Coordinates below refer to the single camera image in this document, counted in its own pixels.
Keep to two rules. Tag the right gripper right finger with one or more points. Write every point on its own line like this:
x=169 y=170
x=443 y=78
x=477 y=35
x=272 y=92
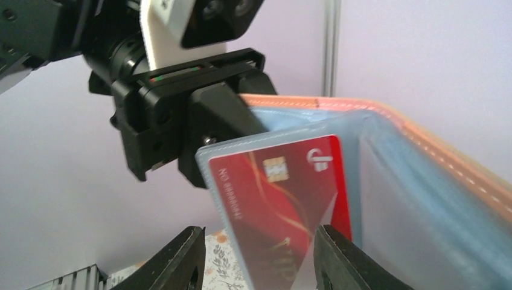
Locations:
x=340 y=264

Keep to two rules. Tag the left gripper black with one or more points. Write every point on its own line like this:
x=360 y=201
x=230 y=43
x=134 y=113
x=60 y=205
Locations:
x=168 y=114

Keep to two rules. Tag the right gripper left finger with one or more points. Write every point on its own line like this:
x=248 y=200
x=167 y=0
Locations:
x=178 y=265

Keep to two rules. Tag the tan leather card holder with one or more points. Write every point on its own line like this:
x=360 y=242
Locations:
x=426 y=213

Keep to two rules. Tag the floral table cloth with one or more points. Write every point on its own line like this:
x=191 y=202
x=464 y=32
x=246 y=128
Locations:
x=221 y=268

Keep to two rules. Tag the aluminium rail frame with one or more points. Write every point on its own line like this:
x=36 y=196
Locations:
x=87 y=278

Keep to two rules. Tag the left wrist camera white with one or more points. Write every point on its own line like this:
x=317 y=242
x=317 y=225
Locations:
x=180 y=31

